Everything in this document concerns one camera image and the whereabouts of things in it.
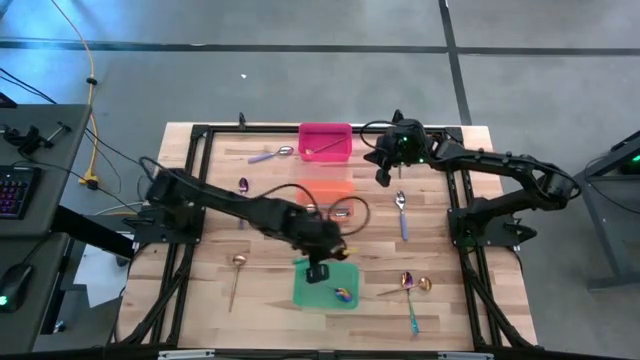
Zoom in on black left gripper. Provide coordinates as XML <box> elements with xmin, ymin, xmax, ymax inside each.
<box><xmin>292</xmin><ymin>214</ymin><xmax>349</xmax><ymax>285</ymax></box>

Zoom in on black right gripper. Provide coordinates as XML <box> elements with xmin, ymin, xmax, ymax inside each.
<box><xmin>363</xmin><ymin>119</ymin><xmax>434</xmax><ymax>189</ymax></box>

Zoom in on rainbow iridescent spoon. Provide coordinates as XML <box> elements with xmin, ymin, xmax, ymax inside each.
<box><xmin>324</xmin><ymin>283</ymin><xmax>354</xmax><ymax>305</ymax></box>

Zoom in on gold spoon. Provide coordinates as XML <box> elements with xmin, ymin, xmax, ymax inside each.
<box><xmin>228</xmin><ymin>253</ymin><xmax>248</xmax><ymax>314</ymax></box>
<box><xmin>304</xmin><ymin>137</ymin><xmax>350</xmax><ymax>155</ymax></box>
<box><xmin>377</xmin><ymin>276</ymin><xmax>433</xmax><ymax>297</ymax></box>

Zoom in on green translucent plastic bin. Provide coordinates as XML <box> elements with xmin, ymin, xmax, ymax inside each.
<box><xmin>292</xmin><ymin>259</ymin><xmax>361</xmax><ymax>310</ymax></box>

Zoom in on orange translucent plastic bin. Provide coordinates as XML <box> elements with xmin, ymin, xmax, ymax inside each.
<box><xmin>294</xmin><ymin>177</ymin><xmax>357</xmax><ymax>224</ymax></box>

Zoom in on pink plastic bin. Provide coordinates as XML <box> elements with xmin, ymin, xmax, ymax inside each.
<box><xmin>298</xmin><ymin>122</ymin><xmax>354</xmax><ymax>163</ymax></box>

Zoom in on purple metal spoon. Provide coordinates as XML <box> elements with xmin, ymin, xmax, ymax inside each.
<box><xmin>237</xmin><ymin>176</ymin><xmax>250</xmax><ymax>231</ymax></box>

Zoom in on grey desk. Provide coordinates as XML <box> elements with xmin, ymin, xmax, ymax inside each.
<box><xmin>0</xmin><ymin>103</ymin><xmax>94</xmax><ymax>239</ymax></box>

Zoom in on black computer mouse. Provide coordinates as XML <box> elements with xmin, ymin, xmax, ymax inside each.
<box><xmin>0</xmin><ymin>263</ymin><xmax>34</xmax><ymax>314</ymax></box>

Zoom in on backlit black keyboard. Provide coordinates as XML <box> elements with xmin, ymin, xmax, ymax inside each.
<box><xmin>0</xmin><ymin>164</ymin><xmax>44</xmax><ymax>221</ymax></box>

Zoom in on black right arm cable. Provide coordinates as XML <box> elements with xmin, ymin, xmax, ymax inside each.
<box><xmin>358</xmin><ymin>119</ymin><xmax>397</xmax><ymax>154</ymax></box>

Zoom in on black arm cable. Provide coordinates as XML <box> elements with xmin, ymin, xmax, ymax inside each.
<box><xmin>358</xmin><ymin>119</ymin><xmax>397</xmax><ymax>154</ymax></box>
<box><xmin>249</xmin><ymin>182</ymin><xmax>372</xmax><ymax>238</ymax></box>

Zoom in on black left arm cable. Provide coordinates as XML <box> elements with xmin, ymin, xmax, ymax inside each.
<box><xmin>249</xmin><ymin>182</ymin><xmax>372</xmax><ymax>238</ymax></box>

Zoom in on rainbow spoon teal handle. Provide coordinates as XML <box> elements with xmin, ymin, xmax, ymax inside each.
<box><xmin>400</xmin><ymin>271</ymin><xmax>421</xmax><ymax>335</ymax></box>

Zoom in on black aluminium table frame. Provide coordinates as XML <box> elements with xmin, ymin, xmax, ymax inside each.
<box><xmin>117</xmin><ymin>122</ymin><xmax>539</xmax><ymax>351</ymax></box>

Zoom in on yellow cable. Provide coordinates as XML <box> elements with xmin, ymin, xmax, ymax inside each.
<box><xmin>49</xmin><ymin>0</ymin><xmax>101</xmax><ymax>187</ymax></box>

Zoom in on black clamp mount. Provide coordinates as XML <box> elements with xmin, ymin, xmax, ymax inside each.
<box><xmin>2</xmin><ymin>121</ymin><xmax>74</xmax><ymax>156</ymax></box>

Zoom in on black floor cable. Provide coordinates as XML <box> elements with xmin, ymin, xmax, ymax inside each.
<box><xmin>0</xmin><ymin>67</ymin><xmax>59</xmax><ymax>106</ymax></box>

